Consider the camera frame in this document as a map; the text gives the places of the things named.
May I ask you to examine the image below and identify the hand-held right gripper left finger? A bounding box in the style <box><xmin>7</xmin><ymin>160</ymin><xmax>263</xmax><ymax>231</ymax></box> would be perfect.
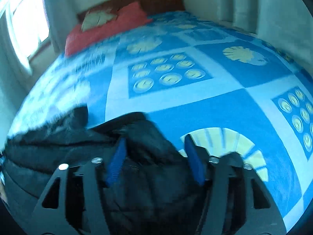
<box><xmin>32</xmin><ymin>137</ymin><xmax>128</xmax><ymax>235</ymax></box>

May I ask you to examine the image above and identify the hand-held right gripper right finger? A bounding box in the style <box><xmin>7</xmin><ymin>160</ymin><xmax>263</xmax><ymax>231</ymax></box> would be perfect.
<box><xmin>184</xmin><ymin>135</ymin><xmax>278</xmax><ymax>235</ymax></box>

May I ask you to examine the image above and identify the black puffer jacket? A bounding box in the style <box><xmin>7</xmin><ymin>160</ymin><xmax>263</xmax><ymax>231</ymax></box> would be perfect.
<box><xmin>0</xmin><ymin>106</ymin><xmax>211</xmax><ymax>235</ymax></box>

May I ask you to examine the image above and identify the bed with blue patterned sheet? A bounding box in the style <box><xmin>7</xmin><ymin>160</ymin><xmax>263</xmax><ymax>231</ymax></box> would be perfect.
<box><xmin>0</xmin><ymin>11</ymin><xmax>313</xmax><ymax>235</ymax></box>

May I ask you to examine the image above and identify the red pillow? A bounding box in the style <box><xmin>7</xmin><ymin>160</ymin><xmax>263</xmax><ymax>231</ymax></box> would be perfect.
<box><xmin>65</xmin><ymin>1</ymin><xmax>153</xmax><ymax>57</ymax></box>

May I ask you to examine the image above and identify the short wooden window sill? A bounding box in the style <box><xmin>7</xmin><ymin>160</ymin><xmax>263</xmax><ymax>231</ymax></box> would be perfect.
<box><xmin>26</xmin><ymin>40</ymin><xmax>53</xmax><ymax>60</ymax></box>

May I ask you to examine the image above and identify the cream printed cushion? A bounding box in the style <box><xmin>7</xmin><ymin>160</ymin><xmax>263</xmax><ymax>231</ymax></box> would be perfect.
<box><xmin>81</xmin><ymin>8</ymin><xmax>120</xmax><ymax>32</ymax></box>

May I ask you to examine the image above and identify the narrow window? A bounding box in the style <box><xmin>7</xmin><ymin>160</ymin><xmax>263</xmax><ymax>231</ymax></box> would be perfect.
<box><xmin>0</xmin><ymin>0</ymin><xmax>50</xmax><ymax>61</ymax></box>

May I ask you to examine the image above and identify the wooden headboard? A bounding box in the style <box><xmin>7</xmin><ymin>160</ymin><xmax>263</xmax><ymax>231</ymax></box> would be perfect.
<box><xmin>77</xmin><ymin>0</ymin><xmax>184</xmax><ymax>22</ymax></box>

